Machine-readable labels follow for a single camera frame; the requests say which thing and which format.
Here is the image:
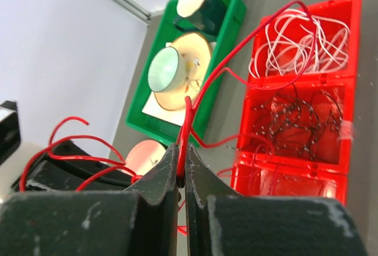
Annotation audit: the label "red cables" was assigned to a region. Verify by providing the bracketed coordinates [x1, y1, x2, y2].
[19, 0, 318, 236]

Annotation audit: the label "white cables in bin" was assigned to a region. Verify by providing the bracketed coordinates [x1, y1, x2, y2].
[248, 9, 351, 78]

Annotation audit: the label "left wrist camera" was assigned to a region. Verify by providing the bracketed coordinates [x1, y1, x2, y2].
[0, 101, 21, 164]

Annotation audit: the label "green plastic tray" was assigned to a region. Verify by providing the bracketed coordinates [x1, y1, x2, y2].
[125, 0, 246, 145]

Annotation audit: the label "black thin cables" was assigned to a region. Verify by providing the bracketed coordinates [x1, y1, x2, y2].
[227, 84, 345, 159]

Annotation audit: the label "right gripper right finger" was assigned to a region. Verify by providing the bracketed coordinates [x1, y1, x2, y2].
[185, 144, 367, 255]

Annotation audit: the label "teal bowl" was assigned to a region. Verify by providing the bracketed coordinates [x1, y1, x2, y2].
[148, 46, 187, 93]

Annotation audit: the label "white square board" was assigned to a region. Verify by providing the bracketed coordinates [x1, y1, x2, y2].
[141, 41, 218, 127]

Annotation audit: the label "red compartment bin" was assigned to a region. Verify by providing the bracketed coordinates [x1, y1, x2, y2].
[230, 0, 362, 203]

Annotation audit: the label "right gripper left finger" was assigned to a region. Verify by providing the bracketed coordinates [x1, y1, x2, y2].
[1, 144, 178, 255]

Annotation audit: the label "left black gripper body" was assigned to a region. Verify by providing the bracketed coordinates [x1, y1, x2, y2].
[25, 154, 132, 191]

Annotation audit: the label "dark green cup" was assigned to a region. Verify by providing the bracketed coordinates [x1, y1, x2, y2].
[173, 0, 227, 36]

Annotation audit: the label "beige floral plate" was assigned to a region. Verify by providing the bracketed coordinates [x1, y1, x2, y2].
[125, 140, 166, 176]

